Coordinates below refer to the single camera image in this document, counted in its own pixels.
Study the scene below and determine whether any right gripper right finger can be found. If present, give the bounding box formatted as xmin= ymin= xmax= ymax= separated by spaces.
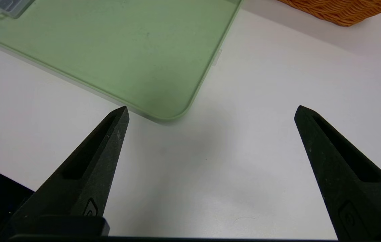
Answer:
xmin=294 ymin=105 xmax=381 ymax=241

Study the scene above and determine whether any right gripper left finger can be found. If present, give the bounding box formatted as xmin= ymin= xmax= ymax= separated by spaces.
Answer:
xmin=0 ymin=106 xmax=130 ymax=236

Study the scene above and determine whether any orange wicker basket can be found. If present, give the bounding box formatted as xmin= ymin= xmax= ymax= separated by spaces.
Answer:
xmin=276 ymin=0 xmax=381 ymax=27

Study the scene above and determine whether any light green plastic tray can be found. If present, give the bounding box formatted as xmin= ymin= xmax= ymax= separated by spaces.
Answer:
xmin=0 ymin=0 xmax=243 ymax=122

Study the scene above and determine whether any grey clear plastic case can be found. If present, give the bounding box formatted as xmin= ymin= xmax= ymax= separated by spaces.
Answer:
xmin=0 ymin=0 xmax=36 ymax=19

